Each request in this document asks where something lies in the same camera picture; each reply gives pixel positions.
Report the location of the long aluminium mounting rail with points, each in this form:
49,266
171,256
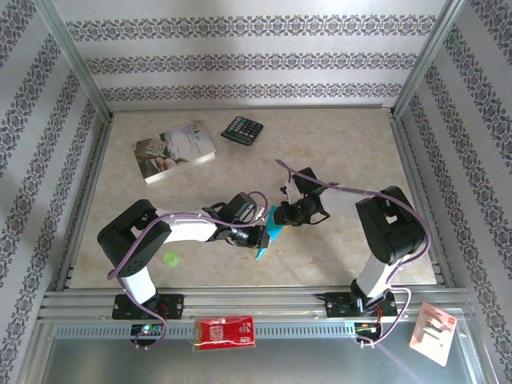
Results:
260,300

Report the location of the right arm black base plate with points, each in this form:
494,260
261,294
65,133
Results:
336,306

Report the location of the grey metal sheet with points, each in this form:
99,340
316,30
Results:
280,364

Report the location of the thin aluminium edge rail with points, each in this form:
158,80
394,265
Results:
248,108

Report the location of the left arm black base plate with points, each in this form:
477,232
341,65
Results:
174,306

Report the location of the paperback book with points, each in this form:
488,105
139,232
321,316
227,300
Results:
176,148

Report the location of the pink blister pack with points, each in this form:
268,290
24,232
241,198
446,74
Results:
430,340

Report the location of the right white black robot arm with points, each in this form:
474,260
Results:
376,276

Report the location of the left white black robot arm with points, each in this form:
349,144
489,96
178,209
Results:
188,230

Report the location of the black calculator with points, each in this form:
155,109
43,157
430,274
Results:
242,131

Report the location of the red packet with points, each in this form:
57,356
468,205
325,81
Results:
224,332

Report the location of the aluminium side rail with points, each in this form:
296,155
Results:
85,200
422,200

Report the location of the blue paper sheet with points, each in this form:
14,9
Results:
276,230

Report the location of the aluminium frame post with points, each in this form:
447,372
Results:
431,60
77,60

